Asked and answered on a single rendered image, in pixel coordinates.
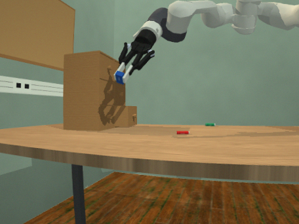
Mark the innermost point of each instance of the blue rectangular block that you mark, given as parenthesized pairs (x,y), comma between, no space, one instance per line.
(119,77)

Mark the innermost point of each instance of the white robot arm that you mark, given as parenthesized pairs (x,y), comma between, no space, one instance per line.
(172,23)

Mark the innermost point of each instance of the brown wooden chest of drawers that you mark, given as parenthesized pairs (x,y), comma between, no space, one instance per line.
(81,91)

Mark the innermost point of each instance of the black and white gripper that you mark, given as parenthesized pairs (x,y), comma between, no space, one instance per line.
(140,46)

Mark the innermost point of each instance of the brown wooden drawer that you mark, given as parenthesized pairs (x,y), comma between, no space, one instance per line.
(106,67)
(119,96)
(116,66)
(125,115)
(106,116)
(106,95)

